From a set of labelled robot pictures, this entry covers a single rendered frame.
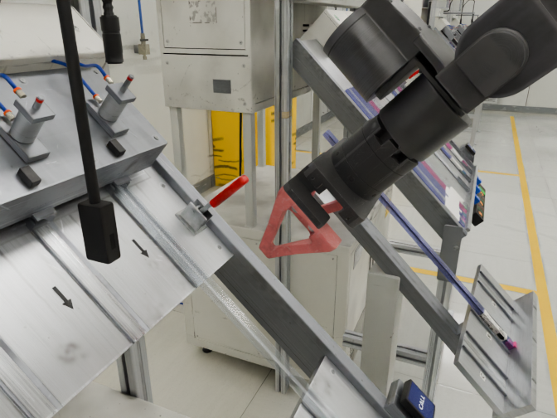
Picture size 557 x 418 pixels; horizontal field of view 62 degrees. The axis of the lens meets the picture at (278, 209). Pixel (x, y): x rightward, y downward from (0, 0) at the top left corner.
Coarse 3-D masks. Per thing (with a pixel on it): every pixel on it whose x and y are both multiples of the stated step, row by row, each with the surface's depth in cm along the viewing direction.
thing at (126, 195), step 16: (128, 192) 55; (128, 208) 55; (144, 208) 55; (144, 224) 54; (160, 224) 55; (160, 240) 54; (176, 240) 55; (176, 256) 54; (192, 272) 54; (208, 288) 54; (224, 304) 54; (240, 320) 54; (256, 336) 54; (272, 352) 54; (288, 368) 54; (288, 384) 54; (304, 384) 54; (304, 400) 54; (320, 400) 54; (320, 416) 54; (336, 416) 54
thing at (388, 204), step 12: (384, 204) 83; (396, 216) 83; (408, 228) 83; (420, 240) 82; (432, 252) 82; (444, 264) 83; (456, 276) 83; (456, 288) 82; (468, 300) 82; (480, 312) 82
